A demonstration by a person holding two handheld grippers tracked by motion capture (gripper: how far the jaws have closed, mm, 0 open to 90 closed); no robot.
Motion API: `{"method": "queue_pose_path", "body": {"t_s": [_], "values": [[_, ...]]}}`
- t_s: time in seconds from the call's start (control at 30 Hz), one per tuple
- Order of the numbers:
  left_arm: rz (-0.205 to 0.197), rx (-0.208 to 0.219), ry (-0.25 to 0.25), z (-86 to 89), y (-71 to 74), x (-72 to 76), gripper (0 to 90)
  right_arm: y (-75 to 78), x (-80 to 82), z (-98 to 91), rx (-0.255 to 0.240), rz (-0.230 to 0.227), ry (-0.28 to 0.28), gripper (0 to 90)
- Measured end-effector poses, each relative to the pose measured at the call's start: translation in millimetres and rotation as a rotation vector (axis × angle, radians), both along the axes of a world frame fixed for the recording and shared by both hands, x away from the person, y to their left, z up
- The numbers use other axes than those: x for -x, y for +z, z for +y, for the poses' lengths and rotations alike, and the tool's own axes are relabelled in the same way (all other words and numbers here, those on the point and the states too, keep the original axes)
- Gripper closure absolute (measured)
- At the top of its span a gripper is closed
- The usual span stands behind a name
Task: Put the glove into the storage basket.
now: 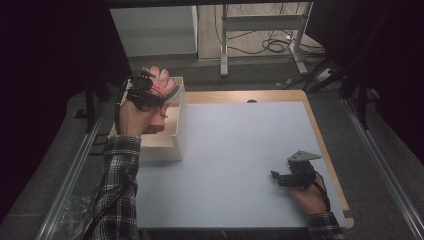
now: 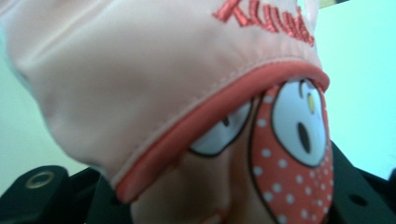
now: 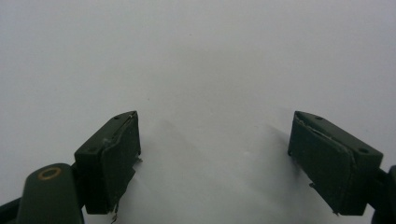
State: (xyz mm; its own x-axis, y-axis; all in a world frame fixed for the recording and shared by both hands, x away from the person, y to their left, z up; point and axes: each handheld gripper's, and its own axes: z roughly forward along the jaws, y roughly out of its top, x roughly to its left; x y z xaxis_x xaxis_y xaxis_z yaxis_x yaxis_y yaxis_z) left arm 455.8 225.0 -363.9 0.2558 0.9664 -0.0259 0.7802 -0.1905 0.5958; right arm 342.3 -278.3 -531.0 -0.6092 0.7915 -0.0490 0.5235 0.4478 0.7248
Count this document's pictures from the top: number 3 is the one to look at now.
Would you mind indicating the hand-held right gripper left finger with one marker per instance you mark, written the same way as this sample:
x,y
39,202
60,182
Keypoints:
x,y
109,161

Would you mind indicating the pale blue table mat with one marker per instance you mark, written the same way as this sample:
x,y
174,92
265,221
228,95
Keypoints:
x,y
199,62

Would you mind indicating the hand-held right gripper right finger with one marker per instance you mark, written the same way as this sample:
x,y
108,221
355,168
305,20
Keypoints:
x,y
330,161

